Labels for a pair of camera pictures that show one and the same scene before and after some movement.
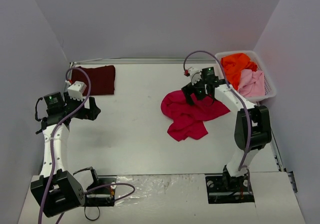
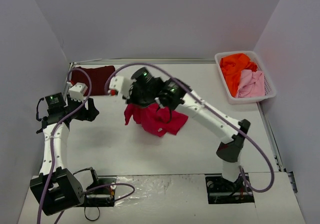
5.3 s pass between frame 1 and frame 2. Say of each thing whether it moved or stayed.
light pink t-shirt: stayed
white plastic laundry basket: stayed
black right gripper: moved
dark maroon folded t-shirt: stayed
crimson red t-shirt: moved
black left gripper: stayed
